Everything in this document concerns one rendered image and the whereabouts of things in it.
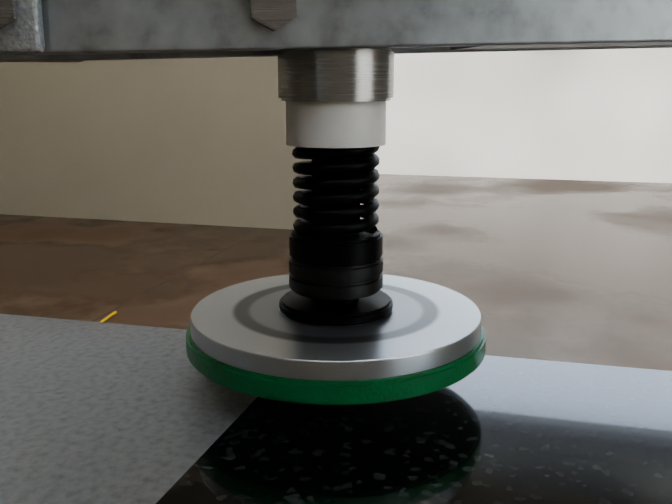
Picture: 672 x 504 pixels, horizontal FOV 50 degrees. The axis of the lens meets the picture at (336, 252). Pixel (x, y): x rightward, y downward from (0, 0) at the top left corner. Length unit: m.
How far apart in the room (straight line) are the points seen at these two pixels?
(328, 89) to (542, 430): 0.26
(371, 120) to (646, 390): 0.28
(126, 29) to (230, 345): 0.20
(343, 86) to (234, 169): 5.15
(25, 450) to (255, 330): 0.16
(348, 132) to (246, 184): 5.12
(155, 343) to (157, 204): 5.30
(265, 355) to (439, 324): 0.13
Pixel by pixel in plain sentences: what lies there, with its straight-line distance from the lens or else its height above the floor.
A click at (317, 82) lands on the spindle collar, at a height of 1.09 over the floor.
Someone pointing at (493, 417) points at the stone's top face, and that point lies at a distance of 0.51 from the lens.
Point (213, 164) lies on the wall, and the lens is 5.67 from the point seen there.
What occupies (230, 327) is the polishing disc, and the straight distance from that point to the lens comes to 0.50.
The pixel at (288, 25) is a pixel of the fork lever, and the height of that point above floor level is 1.12.
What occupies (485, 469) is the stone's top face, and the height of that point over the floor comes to 0.87.
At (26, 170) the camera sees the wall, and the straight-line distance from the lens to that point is 6.56.
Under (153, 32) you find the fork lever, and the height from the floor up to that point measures 1.11.
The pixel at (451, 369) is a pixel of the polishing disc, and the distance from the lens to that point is 0.47.
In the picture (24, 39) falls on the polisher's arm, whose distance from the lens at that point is 0.43.
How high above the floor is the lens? 1.08
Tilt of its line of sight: 13 degrees down
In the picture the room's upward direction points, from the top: straight up
